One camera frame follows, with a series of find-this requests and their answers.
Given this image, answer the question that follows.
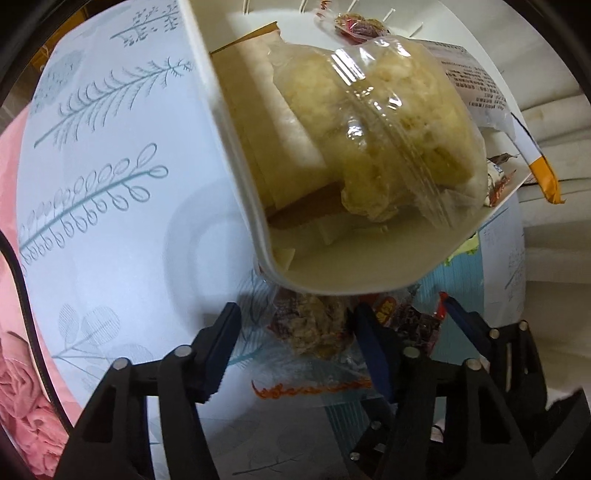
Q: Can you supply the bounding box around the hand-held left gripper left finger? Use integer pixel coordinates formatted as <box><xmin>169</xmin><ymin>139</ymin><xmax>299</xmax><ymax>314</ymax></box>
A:
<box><xmin>53</xmin><ymin>302</ymin><xmax>243</xmax><ymax>480</ymax></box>

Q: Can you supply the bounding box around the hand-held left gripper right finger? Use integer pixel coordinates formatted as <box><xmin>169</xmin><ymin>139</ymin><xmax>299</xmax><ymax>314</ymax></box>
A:
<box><xmin>353</xmin><ymin>307</ymin><xmax>539</xmax><ymax>480</ymax></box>

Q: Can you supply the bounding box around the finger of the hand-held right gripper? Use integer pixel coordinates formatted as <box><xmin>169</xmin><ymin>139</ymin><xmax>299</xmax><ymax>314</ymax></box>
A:
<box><xmin>348</xmin><ymin>413</ymin><xmax>394</xmax><ymax>469</ymax></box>
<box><xmin>438</xmin><ymin>292</ymin><xmax>548</xmax><ymax>416</ymax></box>

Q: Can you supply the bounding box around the red dried fruit packet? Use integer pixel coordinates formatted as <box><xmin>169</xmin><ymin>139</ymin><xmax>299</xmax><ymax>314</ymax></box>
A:
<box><xmin>365</xmin><ymin>291</ymin><xmax>446</xmax><ymax>356</ymax></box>

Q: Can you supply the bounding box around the clear nut cluster snack bag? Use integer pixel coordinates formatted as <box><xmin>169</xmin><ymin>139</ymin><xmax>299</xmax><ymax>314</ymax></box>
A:
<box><xmin>252</xmin><ymin>286</ymin><xmax>375</xmax><ymax>402</ymax></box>

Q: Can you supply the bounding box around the white plastic storage bin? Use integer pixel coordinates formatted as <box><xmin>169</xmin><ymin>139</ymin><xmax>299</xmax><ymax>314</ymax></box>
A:
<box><xmin>178</xmin><ymin>0</ymin><xmax>536</xmax><ymax>296</ymax></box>

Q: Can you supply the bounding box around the white red-edged snack packet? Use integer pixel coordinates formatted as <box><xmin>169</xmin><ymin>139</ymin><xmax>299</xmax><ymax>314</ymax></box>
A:
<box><xmin>482</xmin><ymin>154</ymin><xmax>518</xmax><ymax>208</ymax></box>

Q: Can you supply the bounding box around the white orange-ended snack packet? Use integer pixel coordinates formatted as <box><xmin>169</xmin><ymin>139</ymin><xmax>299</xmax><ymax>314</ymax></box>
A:
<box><xmin>510</xmin><ymin>111</ymin><xmax>568</xmax><ymax>205</ymax></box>

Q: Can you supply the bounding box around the clear puffed snack bag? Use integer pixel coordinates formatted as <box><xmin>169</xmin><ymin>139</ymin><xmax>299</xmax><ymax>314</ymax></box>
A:
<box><xmin>270</xmin><ymin>37</ymin><xmax>490</xmax><ymax>229</ymax></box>

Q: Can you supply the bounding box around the clear printed wafer pack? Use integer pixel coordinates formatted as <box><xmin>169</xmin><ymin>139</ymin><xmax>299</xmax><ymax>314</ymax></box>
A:
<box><xmin>418</xmin><ymin>38</ymin><xmax>517</xmax><ymax>141</ymax></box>

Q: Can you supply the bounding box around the beige kraft snack packet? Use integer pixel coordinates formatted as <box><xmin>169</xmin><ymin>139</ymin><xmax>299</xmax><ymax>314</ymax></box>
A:
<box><xmin>210</xmin><ymin>23</ymin><xmax>352</xmax><ymax>232</ymax></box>

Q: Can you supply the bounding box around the clear red candy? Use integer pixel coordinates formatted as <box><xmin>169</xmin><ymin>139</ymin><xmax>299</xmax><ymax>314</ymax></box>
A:
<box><xmin>314</xmin><ymin>9</ymin><xmax>393</xmax><ymax>44</ymax></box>

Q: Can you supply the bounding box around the green snack packet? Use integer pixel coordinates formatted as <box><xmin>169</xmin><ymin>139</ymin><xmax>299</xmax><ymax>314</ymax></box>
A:
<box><xmin>443</xmin><ymin>233</ymin><xmax>482</xmax><ymax>268</ymax></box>

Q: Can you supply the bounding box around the leaf printed tablecloth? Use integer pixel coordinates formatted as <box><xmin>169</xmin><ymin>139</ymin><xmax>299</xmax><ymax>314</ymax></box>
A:
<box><xmin>16</xmin><ymin>0</ymin><xmax>527</xmax><ymax>480</ymax></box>

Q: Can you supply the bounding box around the pink fleece garment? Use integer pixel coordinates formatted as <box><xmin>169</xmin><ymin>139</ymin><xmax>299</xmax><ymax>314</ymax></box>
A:
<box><xmin>0</xmin><ymin>330</ymin><xmax>70</xmax><ymax>476</ymax></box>

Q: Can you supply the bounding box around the pink blanket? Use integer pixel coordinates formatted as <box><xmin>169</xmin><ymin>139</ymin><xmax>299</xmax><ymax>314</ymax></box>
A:
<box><xmin>0</xmin><ymin>108</ymin><xmax>61</xmax><ymax>352</ymax></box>

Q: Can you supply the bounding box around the black cable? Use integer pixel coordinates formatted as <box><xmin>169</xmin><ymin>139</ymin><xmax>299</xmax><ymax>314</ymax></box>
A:
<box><xmin>0</xmin><ymin>228</ymin><xmax>75</xmax><ymax>423</ymax></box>

